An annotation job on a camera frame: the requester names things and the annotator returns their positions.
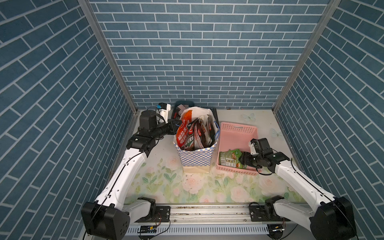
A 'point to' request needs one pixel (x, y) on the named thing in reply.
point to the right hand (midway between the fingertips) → (243, 160)
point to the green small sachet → (230, 158)
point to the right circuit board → (275, 231)
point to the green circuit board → (148, 229)
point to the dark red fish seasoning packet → (211, 129)
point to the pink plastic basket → (233, 136)
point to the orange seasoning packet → (182, 127)
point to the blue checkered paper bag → (196, 161)
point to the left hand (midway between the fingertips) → (186, 122)
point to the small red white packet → (199, 130)
